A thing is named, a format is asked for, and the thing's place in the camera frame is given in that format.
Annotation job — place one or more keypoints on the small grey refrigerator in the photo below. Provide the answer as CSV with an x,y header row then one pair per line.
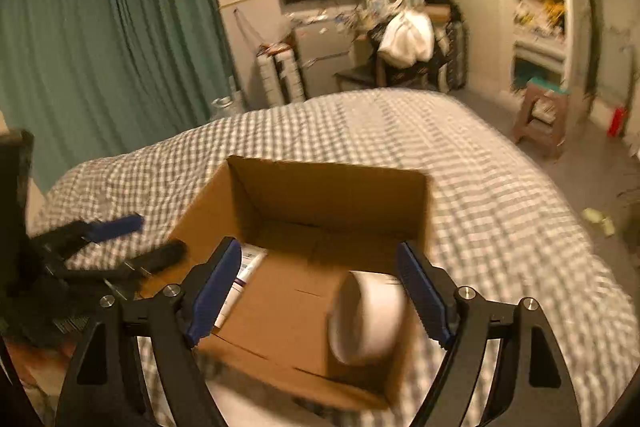
x,y
323,49

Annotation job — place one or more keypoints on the white suitcase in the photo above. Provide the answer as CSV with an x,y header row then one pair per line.
x,y
280,77

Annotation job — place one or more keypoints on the dark suitcase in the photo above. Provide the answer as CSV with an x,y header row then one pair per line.
x,y
453,42

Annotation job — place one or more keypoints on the grey checkered bed quilt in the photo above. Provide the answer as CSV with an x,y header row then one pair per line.
x,y
501,225

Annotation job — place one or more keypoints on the red fire extinguisher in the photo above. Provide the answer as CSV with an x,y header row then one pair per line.
x,y
617,122

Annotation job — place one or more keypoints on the white tube box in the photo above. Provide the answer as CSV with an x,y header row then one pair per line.
x,y
252,257

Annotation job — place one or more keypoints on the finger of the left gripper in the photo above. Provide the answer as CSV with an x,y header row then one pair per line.
x,y
141,267
77,234

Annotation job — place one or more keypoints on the green curtain left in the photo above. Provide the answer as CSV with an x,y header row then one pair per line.
x,y
98,78

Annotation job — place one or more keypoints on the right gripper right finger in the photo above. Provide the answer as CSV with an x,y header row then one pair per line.
x,y
531,385

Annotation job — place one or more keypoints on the white round cotton-ball container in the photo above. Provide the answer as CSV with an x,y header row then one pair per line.
x,y
366,316

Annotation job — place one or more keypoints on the open cardboard box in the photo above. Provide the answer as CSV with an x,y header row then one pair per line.
x,y
316,222

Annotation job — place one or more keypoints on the white towel on chair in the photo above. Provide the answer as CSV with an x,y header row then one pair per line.
x,y
408,39

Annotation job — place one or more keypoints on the dark wooden chair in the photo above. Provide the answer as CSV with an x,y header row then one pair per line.
x,y
376,73

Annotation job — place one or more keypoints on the white open wardrobe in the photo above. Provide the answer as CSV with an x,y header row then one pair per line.
x,y
530,1

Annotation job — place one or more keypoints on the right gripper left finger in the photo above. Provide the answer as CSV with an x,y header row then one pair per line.
x,y
105,386

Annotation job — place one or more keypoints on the clear water jug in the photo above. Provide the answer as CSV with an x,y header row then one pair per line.
x,y
226,106

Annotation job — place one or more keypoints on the green slipper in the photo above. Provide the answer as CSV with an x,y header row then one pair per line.
x,y
597,217

